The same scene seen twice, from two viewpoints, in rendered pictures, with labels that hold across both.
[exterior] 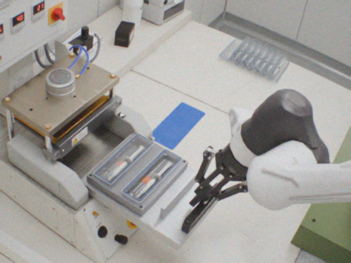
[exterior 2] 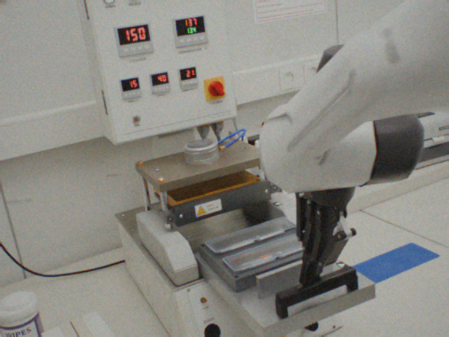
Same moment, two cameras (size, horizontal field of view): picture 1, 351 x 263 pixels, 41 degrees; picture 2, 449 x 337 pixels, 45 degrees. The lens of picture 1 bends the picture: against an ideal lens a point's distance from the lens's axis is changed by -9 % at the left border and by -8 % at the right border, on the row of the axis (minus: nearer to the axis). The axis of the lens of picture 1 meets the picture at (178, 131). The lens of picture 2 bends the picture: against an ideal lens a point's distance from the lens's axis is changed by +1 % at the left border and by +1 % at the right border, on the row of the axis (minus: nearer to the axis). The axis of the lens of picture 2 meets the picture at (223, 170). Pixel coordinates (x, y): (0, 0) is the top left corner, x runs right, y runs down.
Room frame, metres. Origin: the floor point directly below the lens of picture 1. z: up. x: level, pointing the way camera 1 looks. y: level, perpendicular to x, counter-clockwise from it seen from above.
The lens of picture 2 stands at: (0.09, -0.49, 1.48)
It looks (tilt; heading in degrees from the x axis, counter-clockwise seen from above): 19 degrees down; 41
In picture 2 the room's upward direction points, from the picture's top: 7 degrees counter-clockwise
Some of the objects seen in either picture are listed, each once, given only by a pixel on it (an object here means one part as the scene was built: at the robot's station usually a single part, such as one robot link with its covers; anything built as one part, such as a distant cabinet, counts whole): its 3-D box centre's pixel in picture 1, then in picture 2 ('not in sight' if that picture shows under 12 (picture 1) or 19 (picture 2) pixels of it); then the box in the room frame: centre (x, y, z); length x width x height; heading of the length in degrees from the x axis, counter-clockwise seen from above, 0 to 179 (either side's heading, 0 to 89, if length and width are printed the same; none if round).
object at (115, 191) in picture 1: (137, 171); (262, 251); (0.83, 0.08, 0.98); 0.20 x 0.17 x 0.03; 154
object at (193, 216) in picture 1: (202, 207); (317, 290); (0.75, -0.09, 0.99); 0.15 x 0.02 x 0.04; 154
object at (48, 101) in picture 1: (57, 87); (205, 164); (0.97, 0.33, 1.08); 0.31 x 0.24 x 0.13; 154
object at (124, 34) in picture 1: (124, 34); not in sight; (1.66, 0.28, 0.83); 0.09 x 0.06 x 0.07; 177
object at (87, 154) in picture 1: (53, 133); (206, 225); (0.95, 0.34, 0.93); 0.46 x 0.35 x 0.01; 64
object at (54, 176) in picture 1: (45, 170); (164, 244); (0.78, 0.31, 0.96); 0.25 x 0.05 x 0.07; 64
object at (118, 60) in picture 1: (111, 42); (347, 184); (1.67, 0.33, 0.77); 0.84 x 0.30 x 0.04; 158
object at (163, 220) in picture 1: (153, 184); (275, 266); (0.80, 0.04, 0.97); 0.30 x 0.22 x 0.08; 64
